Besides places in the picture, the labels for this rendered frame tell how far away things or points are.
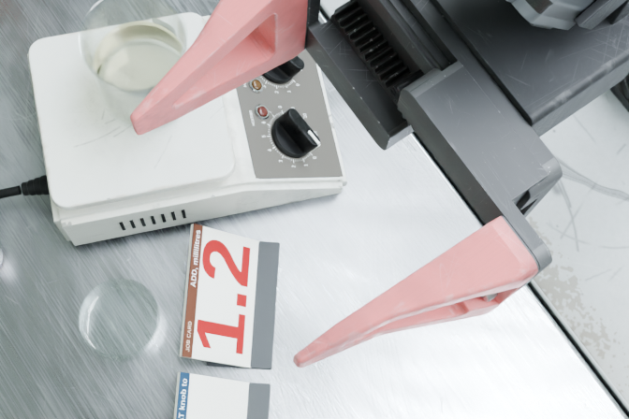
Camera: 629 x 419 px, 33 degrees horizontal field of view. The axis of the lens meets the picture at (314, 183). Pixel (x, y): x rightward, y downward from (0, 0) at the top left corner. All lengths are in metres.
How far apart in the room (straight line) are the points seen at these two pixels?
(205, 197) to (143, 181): 0.04
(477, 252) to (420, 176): 0.47
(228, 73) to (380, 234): 0.41
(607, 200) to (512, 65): 0.48
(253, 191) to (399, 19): 0.37
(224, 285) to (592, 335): 0.26
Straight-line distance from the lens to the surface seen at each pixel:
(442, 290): 0.33
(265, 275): 0.76
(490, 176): 0.33
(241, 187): 0.71
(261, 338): 0.75
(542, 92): 0.35
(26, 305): 0.78
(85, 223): 0.72
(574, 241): 0.80
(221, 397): 0.73
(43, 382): 0.77
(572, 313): 0.79
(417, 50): 0.35
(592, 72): 0.35
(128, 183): 0.70
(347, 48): 0.40
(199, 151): 0.70
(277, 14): 0.37
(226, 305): 0.74
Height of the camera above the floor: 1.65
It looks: 73 degrees down
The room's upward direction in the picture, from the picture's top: 10 degrees clockwise
